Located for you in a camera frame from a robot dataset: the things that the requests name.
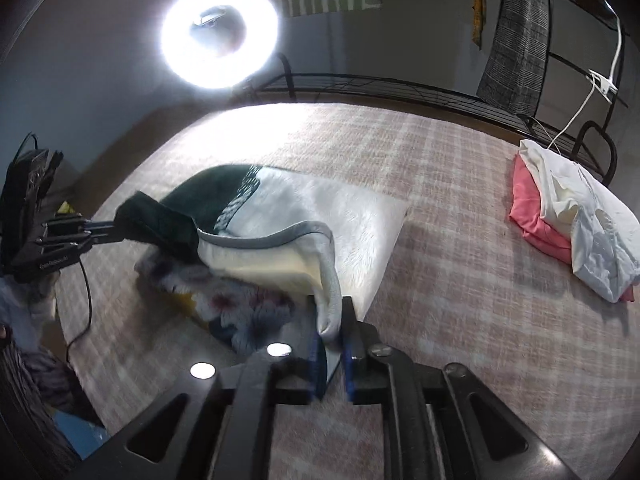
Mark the hanging grey plaid coat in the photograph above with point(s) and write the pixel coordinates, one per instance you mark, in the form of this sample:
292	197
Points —
515	50

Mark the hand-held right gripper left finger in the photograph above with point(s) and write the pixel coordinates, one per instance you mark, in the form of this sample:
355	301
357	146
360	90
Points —
316	365

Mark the person's left forearm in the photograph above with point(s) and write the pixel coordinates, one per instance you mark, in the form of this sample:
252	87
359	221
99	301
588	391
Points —
25	300

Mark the beige checked blanket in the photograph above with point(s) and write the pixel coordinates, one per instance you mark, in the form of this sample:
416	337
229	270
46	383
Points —
450	260

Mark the white clip lamp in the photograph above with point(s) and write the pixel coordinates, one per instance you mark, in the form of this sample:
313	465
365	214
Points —
602	82

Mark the yellow patterned box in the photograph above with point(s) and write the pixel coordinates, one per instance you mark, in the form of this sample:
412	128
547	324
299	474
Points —
66	206

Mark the dark striped garment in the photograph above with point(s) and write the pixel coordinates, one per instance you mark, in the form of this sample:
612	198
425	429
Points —
25	400

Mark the hanging yellow garment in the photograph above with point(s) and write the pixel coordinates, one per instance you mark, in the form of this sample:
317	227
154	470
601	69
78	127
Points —
479	10

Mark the green and white printed t-shirt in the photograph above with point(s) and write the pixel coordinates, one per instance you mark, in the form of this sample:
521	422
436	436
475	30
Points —
350	220

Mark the black metal clothes rack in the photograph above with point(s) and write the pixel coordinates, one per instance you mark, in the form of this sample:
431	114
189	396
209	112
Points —
286	75

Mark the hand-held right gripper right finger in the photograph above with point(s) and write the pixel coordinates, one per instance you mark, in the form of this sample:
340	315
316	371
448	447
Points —
350	365

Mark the blue object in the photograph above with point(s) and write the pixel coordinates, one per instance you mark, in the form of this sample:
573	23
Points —
80	435

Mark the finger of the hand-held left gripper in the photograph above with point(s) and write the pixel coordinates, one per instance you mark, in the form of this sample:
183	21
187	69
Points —
97	241
95	224

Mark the crumpled white cloth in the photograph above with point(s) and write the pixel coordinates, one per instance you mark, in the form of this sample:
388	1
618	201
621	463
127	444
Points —
600	240

